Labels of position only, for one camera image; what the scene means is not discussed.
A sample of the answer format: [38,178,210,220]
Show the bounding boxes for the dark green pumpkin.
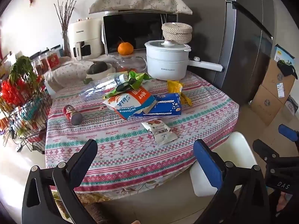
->
[89,61,108,74]

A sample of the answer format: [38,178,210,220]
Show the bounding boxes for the floral under cloth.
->
[50,180,169,215]

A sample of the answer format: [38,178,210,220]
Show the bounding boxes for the cream bowl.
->
[86,63,115,79]

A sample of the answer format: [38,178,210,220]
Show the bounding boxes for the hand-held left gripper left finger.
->
[21,139,98,224]

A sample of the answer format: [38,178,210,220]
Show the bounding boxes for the dried branches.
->
[54,0,77,40]

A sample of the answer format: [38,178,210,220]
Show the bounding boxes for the cream air fryer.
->
[67,17,103,60]

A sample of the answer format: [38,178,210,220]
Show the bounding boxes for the red packets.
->
[0,78,31,105]

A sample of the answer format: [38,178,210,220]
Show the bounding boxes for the white chair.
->
[190,132,257,197]

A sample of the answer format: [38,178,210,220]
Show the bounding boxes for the white snack packet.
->
[141,119,178,146]

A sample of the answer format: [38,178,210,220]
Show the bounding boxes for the red drink can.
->
[63,105,83,126]

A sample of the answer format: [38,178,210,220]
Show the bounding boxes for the blue white printed box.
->
[273,44,296,66]

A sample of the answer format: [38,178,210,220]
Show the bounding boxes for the glass jar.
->
[112,54,148,74]

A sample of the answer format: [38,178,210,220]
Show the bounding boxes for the glass pot lid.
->
[145,40,191,52]

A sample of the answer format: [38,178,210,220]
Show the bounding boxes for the clear plastic bottle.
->
[79,73,122,97]

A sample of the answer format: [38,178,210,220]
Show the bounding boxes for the blue carton box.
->
[132,93,182,117]

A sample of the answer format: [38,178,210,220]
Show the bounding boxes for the green wrapper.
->
[121,71,152,87]

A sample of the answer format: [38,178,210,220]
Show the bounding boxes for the orange white snack bag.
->
[103,86,157,120]

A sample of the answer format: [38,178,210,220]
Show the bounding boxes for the white electric pot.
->
[144,40,224,80]

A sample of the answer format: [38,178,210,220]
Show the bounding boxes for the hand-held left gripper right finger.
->
[193,139,272,224]

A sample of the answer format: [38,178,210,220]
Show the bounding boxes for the large orange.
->
[117,41,134,56]

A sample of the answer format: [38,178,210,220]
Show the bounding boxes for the yellow wrapper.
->
[167,80,192,106]

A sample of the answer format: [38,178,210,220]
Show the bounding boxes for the floral white cloth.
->
[43,59,117,96]

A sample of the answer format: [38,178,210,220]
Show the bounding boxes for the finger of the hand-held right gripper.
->
[278,124,299,143]
[253,139,281,162]

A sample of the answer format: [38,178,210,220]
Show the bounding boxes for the green leafy plant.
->
[9,55,39,87]

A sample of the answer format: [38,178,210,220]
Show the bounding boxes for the teal packet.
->
[21,103,45,122]

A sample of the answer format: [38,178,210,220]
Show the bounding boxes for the black microwave oven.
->
[102,13,179,56]

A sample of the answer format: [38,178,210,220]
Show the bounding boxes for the patterned red green tablecloth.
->
[44,71,240,195]

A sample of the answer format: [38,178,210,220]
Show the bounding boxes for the woven rope trivets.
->
[162,23,193,45]

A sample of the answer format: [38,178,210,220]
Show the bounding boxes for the black plastic spoon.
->
[115,79,139,92]

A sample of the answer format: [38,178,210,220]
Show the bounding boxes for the grey refrigerator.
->
[178,0,274,105]

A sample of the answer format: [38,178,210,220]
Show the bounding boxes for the black wire rack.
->
[0,51,53,154]

